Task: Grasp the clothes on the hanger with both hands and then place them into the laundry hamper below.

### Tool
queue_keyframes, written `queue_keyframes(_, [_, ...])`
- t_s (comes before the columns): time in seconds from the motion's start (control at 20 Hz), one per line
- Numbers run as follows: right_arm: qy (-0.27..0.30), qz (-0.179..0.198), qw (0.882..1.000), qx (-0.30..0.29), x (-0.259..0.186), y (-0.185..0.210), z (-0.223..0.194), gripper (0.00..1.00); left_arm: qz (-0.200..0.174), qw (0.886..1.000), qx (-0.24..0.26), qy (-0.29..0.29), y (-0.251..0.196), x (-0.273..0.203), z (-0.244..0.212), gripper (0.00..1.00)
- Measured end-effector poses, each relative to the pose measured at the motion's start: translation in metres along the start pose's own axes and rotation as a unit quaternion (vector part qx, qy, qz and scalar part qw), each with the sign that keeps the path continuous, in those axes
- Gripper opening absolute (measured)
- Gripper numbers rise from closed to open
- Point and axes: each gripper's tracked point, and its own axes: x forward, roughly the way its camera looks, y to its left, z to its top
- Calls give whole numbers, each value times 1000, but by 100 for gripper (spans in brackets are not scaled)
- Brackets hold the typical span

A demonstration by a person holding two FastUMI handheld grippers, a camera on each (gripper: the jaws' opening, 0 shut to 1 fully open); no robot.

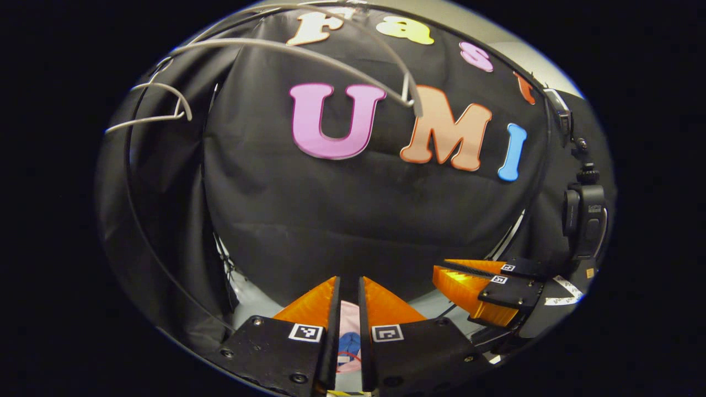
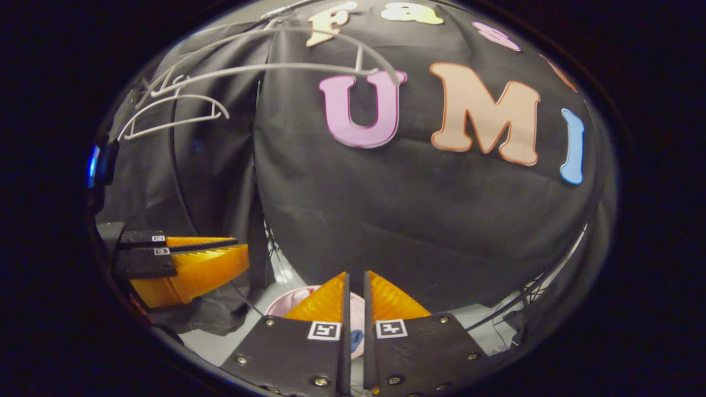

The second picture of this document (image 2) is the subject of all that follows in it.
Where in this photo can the black backdrop cloth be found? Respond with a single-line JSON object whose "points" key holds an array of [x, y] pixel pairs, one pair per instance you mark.
{"points": [[413, 220]]}

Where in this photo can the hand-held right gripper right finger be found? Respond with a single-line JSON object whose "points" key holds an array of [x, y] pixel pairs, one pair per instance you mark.
{"points": [[424, 353]]}

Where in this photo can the dark object with blue light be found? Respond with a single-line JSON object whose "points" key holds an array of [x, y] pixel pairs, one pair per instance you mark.
{"points": [[106, 162]]}

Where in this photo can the white hanger with taped hook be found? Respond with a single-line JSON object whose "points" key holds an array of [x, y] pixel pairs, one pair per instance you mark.
{"points": [[276, 66]]}

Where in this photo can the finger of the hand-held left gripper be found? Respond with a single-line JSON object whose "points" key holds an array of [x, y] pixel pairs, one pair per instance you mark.
{"points": [[140, 240], [143, 264]]}

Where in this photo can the white plastic clothes hanger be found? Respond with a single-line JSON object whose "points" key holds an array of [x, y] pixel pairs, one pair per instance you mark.
{"points": [[182, 98]]}

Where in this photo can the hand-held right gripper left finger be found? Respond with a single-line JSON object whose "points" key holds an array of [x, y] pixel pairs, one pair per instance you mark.
{"points": [[298, 358]]}

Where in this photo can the pink laundry hamper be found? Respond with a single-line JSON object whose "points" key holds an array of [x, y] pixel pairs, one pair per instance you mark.
{"points": [[287, 303]]}

